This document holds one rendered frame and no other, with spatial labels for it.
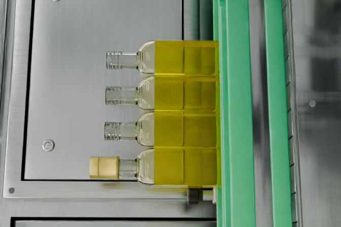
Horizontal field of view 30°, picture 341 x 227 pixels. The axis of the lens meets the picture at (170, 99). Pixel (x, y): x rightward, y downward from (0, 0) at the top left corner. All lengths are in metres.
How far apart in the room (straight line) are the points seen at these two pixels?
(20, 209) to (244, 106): 0.47
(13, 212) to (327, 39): 0.60
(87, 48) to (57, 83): 0.09
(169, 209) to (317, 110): 0.37
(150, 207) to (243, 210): 0.31
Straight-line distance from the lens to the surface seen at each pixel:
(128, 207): 1.13
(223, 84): 0.95
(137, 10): 1.19
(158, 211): 1.13
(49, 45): 1.18
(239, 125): 0.87
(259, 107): 0.88
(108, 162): 0.97
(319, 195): 0.85
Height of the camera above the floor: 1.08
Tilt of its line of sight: 2 degrees down
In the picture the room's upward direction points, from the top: 89 degrees counter-clockwise
